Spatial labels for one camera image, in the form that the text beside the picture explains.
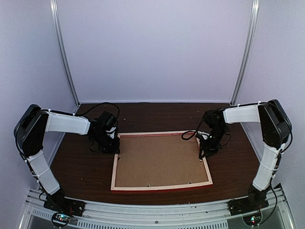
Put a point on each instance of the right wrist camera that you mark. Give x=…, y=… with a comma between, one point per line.
x=202, y=135

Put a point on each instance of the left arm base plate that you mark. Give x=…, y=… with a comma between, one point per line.
x=68, y=206

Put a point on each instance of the aluminium corner post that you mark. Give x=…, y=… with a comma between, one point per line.
x=247, y=49
x=64, y=59

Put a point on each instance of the left aluminium corner post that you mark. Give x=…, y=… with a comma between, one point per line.
x=64, y=59

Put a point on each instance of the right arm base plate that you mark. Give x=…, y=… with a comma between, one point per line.
x=243, y=205

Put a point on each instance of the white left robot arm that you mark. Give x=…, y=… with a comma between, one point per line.
x=36, y=124

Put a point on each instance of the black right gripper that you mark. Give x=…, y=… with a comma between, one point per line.
x=208, y=149

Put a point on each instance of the aluminium front rail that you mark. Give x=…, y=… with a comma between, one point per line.
x=209, y=215

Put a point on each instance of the brown backing board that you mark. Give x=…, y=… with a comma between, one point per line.
x=159, y=159

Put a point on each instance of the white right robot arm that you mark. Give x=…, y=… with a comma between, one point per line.
x=276, y=133

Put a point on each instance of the right aluminium corner post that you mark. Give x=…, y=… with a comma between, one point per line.
x=247, y=49

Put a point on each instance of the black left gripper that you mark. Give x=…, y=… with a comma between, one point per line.
x=114, y=149

